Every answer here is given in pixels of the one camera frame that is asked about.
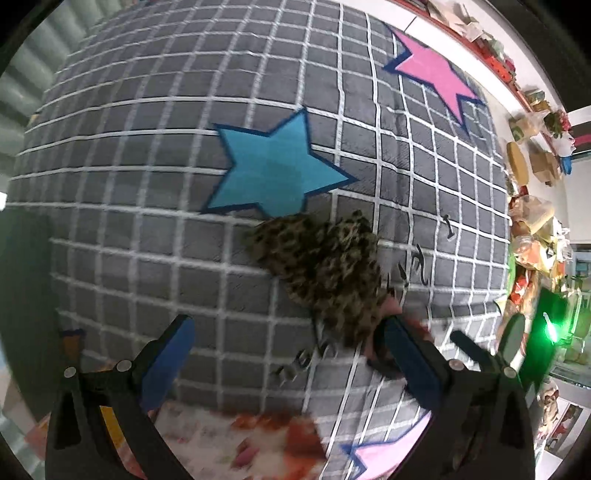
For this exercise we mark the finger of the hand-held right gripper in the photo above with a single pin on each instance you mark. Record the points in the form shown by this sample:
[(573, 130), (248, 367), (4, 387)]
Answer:
[(473, 348)]

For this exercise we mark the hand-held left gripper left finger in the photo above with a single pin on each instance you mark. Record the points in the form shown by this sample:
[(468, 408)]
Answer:
[(173, 360)]

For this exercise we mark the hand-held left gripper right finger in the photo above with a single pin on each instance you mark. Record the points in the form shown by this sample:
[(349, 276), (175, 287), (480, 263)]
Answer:
[(411, 360)]

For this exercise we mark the leopard print scrunchie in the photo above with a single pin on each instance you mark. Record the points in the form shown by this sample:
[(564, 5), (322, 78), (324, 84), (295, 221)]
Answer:
[(323, 267)]

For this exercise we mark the green snack packet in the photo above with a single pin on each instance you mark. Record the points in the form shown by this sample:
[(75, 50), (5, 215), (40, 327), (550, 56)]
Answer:
[(510, 277)]

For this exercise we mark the floral printed cloth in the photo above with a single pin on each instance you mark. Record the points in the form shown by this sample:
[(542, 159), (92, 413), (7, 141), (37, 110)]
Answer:
[(221, 429)]

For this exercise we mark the clear plastic container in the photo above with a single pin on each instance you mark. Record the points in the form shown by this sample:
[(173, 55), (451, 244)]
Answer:
[(531, 214)]

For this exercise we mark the brown cardboard box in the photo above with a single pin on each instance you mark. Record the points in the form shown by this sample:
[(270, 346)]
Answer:
[(545, 166)]

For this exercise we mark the clear jar with yellow lid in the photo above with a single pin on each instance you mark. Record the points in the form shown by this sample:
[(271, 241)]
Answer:
[(517, 161)]

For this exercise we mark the grey storage box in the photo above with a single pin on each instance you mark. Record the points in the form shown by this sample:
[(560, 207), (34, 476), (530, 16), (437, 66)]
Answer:
[(27, 300)]

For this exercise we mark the grey checked star blanket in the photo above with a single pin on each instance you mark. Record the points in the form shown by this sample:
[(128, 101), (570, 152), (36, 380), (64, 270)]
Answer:
[(138, 138)]

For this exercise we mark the grey-green pleated curtain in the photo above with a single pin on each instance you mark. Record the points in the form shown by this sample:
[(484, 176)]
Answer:
[(27, 69)]

